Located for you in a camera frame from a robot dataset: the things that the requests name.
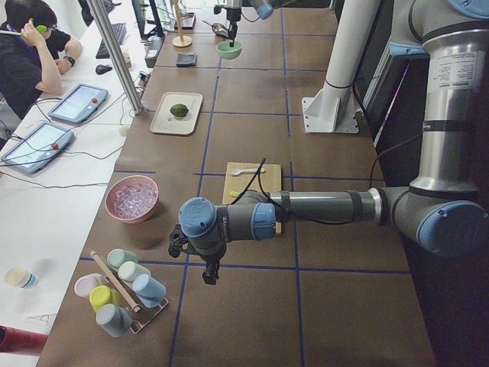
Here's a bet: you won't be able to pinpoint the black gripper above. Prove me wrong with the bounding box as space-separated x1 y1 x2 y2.
168 224 225 284
224 6 241 47

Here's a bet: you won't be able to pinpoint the light green bowl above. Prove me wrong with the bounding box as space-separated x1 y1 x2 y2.
215 40 242 60

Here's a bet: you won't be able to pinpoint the white plastic spoon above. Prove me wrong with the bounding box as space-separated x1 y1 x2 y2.
228 167 267 177

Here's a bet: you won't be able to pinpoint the pink bowl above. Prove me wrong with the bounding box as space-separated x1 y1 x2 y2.
105 175 159 223

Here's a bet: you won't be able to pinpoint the metal scoop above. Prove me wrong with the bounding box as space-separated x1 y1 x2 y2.
202 19 228 39

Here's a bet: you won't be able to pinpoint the blue cup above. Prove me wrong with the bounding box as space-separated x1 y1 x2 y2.
132 274 167 308

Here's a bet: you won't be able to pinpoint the wooden mug tree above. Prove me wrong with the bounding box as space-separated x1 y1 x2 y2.
172 0 192 48

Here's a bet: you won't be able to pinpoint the white cup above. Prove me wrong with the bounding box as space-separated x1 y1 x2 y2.
118 261 151 283

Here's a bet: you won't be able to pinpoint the cup rack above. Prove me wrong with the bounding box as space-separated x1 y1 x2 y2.
90 251 169 334

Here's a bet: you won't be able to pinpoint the green cup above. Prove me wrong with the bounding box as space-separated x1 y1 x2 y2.
106 248 139 270

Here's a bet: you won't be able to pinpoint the clear ice cubes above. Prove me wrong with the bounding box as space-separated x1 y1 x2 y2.
112 182 157 219

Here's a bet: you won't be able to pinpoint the green avocado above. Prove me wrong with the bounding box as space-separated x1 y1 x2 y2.
170 103 189 118

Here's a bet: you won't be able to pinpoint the grey cup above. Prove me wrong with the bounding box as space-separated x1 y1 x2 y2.
96 304 133 337

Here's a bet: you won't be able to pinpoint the yellow cup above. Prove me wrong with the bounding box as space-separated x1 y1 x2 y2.
89 285 121 313

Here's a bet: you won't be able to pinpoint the white rabbit tray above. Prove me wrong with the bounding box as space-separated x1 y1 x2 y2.
150 92 203 135

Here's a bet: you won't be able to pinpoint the pink cup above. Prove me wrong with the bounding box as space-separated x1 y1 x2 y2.
73 273 105 298

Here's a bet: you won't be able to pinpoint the black keyboard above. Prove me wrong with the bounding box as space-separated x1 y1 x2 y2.
95 22 128 60

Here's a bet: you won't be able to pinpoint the bamboo cutting board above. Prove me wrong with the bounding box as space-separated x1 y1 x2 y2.
222 162 282 241

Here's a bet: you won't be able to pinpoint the black computer mouse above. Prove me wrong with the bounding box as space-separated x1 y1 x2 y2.
95 64 112 75

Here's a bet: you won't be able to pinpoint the teach pendant far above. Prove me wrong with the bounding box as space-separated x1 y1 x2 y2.
48 83 108 125

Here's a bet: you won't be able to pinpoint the teach pendant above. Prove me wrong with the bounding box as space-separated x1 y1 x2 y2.
48 83 108 125
1 122 75 174

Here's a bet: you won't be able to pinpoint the paper cup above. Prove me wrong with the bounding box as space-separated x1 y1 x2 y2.
4 266 37 289

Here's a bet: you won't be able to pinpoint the teach pendant near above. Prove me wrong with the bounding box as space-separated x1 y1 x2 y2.
1 122 75 174

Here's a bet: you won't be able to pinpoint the red bottle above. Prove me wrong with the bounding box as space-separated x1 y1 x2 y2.
1 326 49 356

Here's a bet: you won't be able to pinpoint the seated person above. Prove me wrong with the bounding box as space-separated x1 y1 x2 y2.
1 1 82 119

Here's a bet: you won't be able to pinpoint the aluminium frame post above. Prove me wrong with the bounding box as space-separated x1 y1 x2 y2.
87 0 144 115

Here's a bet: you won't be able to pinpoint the white camera post base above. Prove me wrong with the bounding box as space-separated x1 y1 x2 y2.
302 0 381 134

